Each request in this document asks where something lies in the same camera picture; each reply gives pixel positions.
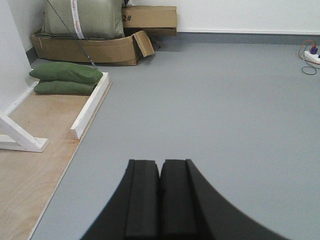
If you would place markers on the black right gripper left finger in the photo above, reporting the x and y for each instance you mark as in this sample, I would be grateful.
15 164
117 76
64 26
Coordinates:
132 211

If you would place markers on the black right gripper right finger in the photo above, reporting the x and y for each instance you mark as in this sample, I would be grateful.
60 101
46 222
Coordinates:
192 209

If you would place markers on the plywood base platform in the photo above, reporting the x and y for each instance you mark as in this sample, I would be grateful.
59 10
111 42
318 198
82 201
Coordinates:
28 180

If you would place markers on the white wooden edge beam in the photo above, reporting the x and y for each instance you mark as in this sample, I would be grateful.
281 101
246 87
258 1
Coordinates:
90 108

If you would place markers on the lower green sandbag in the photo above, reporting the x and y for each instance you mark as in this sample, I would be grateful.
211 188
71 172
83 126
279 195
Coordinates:
57 87

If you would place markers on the green sandbag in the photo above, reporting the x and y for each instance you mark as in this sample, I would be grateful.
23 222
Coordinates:
57 87
66 71

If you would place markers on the upper green sandbag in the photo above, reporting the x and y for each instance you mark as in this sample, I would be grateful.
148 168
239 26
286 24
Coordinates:
66 71

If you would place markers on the flattened open cardboard box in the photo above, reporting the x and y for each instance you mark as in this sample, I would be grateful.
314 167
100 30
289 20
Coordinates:
122 51

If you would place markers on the cardboard box marked 2# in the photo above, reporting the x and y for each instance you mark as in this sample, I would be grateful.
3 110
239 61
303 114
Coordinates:
155 20

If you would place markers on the white power strip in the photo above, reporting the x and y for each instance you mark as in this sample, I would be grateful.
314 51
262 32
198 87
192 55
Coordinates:
312 58

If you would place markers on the large olive woven sack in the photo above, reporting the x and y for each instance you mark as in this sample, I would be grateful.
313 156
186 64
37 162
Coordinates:
84 19

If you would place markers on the blue power plug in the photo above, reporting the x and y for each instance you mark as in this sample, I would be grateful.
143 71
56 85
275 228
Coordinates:
313 50

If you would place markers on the white wooden brace frame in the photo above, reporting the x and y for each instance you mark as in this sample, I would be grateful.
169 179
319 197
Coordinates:
16 138

